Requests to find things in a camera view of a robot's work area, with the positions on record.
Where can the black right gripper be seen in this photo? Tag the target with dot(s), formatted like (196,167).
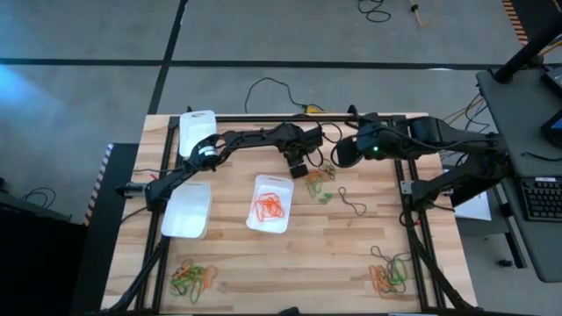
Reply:
(366,140)

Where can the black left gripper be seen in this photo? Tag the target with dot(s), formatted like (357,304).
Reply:
(296,147)

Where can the orange rubber band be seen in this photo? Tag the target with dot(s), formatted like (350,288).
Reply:
(215,272)
(312,176)
(375,278)
(186,265)

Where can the green rubber band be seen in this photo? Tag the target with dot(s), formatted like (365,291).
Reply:
(309,188)
(401,274)
(326,199)

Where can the orange rubber bands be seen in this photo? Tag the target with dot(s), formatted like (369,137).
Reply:
(265,204)

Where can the white plastic basket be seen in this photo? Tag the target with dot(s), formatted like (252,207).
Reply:
(197,127)
(274,224)
(186,210)

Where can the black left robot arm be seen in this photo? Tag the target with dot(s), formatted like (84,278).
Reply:
(250,138)

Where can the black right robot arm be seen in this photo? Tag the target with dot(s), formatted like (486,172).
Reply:
(439,131)

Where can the rubber band pile left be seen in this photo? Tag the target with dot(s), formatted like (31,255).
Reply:
(193,292)

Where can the white paper sheet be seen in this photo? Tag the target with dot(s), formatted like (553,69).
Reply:
(476,210)

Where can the grey side desk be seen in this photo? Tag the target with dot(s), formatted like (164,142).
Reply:
(518,123)

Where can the black striped-edge platform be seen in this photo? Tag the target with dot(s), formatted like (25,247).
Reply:
(123,167)

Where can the black diagonal pole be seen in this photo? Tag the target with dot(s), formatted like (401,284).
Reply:
(527,50)

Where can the black keyboard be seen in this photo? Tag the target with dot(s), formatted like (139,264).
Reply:
(542,199)

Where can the small black floor object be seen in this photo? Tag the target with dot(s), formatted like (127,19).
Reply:
(506,263)

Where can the black tablet screen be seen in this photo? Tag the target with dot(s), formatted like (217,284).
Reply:
(554,129)

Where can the black striped-edge floor mat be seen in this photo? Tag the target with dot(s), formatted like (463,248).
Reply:
(516,22)

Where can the black desk device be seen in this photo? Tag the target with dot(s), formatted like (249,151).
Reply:
(554,79)

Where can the black cabinet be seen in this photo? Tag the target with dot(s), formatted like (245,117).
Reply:
(35,263)

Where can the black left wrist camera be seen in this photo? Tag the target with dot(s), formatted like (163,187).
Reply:
(315,137)

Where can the black aluminium table frame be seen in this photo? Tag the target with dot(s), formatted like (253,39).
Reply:
(246,119)

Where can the silver metal bracket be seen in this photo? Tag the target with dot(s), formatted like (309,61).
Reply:
(406,188)

